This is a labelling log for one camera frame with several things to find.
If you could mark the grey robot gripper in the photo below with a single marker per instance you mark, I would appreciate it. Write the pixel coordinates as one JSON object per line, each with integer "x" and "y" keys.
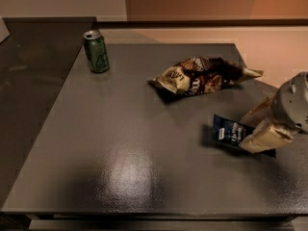
{"x": 291, "y": 105}

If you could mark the dark blue rxbar wrapper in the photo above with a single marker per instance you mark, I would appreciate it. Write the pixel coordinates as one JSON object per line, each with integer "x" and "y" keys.
{"x": 230, "y": 133}

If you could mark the brown gold chips bag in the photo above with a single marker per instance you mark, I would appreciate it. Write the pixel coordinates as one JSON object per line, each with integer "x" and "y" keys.
{"x": 200, "y": 75}

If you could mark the green soda can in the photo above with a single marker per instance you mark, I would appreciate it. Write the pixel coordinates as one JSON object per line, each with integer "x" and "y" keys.
{"x": 96, "y": 51}

